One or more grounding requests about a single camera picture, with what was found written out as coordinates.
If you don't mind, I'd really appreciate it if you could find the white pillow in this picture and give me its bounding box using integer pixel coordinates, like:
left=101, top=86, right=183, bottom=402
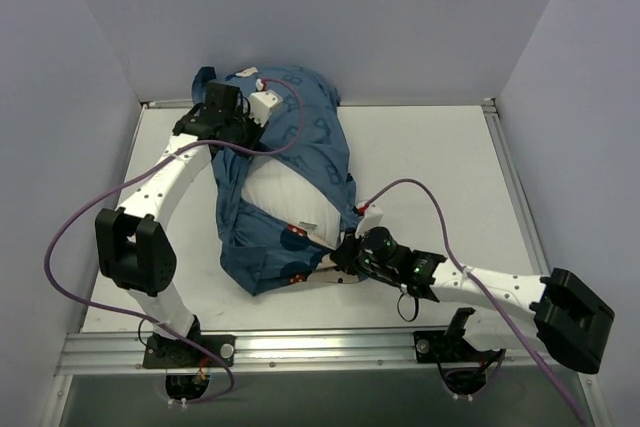
left=241, top=157, right=341, bottom=248

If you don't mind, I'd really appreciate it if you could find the blue cartoon print pillowcase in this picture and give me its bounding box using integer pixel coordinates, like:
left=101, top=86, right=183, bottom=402
left=191, top=66, right=364, bottom=296

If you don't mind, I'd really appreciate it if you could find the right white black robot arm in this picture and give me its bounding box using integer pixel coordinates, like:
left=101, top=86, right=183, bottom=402
left=330, top=227, right=615, bottom=374

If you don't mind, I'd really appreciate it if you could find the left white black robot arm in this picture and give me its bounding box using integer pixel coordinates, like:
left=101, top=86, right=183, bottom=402
left=95, top=81, right=282, bottom=366

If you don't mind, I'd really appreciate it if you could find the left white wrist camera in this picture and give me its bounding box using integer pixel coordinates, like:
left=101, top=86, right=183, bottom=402
left=248, top=79, right=283, bottom=127

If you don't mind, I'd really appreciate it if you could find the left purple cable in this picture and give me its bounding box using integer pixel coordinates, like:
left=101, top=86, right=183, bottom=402
left=44, top=76, right=306, bottom=404

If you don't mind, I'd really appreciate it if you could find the purple cable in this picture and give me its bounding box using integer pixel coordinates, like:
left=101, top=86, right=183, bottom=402
left=357, top=177, right=594, bottom=427
left=44, top=76, right=306, bottom=404

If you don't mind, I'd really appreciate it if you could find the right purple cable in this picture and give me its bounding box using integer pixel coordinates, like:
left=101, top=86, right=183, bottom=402
left=357, top=177, right=594, bottom=427

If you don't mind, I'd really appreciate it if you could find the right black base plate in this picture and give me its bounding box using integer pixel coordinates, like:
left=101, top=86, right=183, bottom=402
left=413, top=329, right=504, bottom=364

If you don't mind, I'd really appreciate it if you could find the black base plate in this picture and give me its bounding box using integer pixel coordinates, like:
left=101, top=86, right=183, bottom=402
left=413, top=329, right=504, bottom=364
left=142, top=334, right=236, bottom=371

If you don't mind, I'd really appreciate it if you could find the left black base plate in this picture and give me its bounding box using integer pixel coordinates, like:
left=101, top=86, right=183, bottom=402
left=142, top=334, right=236, bottom=371

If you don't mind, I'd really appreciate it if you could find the aluminium front rail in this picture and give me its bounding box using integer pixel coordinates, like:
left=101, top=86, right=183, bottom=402
left=53, top=324, right=597, bottom=377

